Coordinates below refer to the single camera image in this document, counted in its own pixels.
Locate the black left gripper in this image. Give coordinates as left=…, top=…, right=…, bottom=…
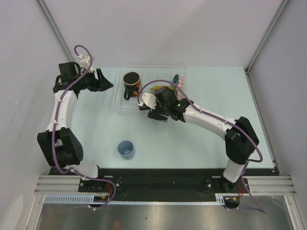
left=74, top=69, right=113, bottom=92

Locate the yellow round plate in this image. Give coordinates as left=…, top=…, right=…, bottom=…
left=150, top=86, right=165, bottom=91

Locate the black skull mug red inside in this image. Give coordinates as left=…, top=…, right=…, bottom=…
left=122, top=72, right=142, bottom=100

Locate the blue triangle pattern bowl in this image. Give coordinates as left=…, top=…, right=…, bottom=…
left=172, top=74, right=185, bottom=89

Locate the light blue cup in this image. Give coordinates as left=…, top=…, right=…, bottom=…
left=118, top=140, right=134, bottom=160

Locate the black yellow square plate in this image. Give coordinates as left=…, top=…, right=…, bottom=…
left=138, top=105, right=149, bottom=111

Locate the brown lattice pattern bowl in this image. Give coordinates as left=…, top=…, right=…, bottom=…
left=176, top=89, right=186, bottom=101

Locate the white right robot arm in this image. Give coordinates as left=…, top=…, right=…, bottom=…
left=139, top=86, right=259, bottom=192

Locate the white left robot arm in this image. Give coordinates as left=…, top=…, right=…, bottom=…
left=37, top=56, right=114, bottom=192

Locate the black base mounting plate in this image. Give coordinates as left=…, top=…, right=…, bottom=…
left=47, top=167, right=281, bottom=195

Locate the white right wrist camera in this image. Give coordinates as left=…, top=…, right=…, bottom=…
left=138, top=92, right=156, bottom=109

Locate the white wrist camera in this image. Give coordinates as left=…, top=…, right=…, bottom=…
left=77, top=55, right=95, bottom=72
left=138, top=92, right=156, bottom=109

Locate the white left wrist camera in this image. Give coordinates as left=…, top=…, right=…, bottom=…
left=77, top=55, right=95, bottom=72

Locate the white wire dish rack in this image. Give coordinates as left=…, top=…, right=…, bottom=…
left=114, top=67, right=187, bottom=115

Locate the aluminium frame rail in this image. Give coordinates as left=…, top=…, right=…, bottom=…
left=35, top=0, right=76, bottom=62

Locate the white slotted cable duct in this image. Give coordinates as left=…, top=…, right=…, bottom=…
left=44, top=194, right=111, bottom=204

